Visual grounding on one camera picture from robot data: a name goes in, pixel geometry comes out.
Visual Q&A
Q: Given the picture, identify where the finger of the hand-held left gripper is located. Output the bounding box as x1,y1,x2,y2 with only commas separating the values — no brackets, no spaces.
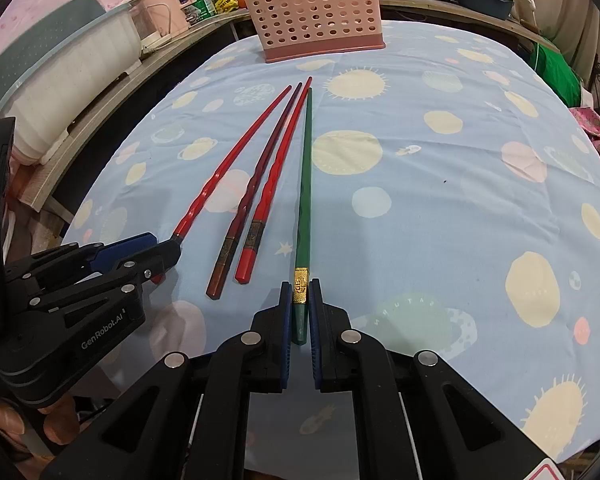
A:
2,232,159,287
17,238,181,317

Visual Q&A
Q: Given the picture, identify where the grey perforated lid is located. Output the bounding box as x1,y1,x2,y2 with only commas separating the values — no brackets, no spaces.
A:
0,0,109,117

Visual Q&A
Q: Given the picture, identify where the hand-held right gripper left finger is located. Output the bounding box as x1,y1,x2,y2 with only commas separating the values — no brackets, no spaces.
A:
40,281,293,480

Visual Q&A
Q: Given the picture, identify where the white red-edged card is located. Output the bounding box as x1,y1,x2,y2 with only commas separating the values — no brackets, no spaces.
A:
527,457,569,480

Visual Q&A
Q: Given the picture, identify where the dark red chopstick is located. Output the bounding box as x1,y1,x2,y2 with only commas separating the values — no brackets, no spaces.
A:
206,83,303,300

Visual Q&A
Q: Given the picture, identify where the white power strip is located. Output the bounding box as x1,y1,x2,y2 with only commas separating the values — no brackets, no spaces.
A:
140,35,173,55

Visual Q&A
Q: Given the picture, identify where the green cloth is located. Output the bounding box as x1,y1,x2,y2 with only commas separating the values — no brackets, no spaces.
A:
532,41,584,111

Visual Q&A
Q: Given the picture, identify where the beige curtain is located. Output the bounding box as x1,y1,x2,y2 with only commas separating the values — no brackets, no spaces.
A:
510,0,600,63

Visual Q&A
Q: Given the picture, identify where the pink kitchen appliance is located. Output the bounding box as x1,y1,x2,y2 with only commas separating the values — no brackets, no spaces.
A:
132,0,189,37

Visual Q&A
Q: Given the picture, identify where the pink patterned cloth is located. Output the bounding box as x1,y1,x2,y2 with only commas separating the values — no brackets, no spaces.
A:
570,105,600,197

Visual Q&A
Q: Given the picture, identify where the white ribbed dish tub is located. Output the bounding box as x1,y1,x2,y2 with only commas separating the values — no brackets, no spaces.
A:
2,2,144,166

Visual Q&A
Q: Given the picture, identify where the white cord with switch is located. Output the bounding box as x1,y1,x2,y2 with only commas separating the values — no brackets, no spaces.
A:
522,0,543,36

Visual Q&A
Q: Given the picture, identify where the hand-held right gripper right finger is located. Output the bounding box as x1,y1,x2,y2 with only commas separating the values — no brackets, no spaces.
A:
307,280,561,480

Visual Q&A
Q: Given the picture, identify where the person's left hand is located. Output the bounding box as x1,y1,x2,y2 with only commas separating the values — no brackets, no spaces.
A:
36,391,83,448

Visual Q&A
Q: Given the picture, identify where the pink perforated utensil basket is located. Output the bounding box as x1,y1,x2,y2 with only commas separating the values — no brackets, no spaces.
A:
240,0,387,64

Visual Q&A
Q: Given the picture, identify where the green chopstick gold band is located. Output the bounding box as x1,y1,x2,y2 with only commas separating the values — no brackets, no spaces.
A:
290,87,314,346

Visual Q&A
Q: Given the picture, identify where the blue planet print tablecloth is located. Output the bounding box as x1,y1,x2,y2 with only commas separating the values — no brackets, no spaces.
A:
60,20,600,466

